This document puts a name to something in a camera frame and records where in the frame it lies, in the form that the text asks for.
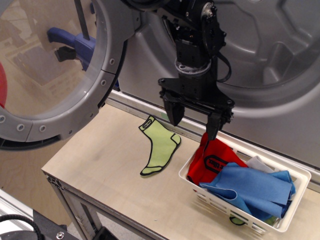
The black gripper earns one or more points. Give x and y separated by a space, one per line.
199 93

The white plastic laundry basket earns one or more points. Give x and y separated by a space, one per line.
301 179

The dark blue felt cloth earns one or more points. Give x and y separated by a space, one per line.
285 208

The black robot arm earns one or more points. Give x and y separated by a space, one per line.
198 40

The grey toy washing machine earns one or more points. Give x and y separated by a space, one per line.
273 47

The grey round machine door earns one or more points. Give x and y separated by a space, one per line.
115 25

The green felt sock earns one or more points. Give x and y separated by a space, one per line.
163 145

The red felt shirt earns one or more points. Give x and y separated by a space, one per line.
209 160

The white grey felt cloth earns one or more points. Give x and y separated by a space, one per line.
257 164

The light blue felt cloth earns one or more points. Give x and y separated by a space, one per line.
259 194

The green sock in basket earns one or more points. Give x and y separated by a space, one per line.
239 222

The blue bar clamp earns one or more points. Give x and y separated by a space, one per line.
76 46

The red round object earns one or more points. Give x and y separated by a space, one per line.
3 87

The aluminium table frame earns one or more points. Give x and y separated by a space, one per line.
84 212

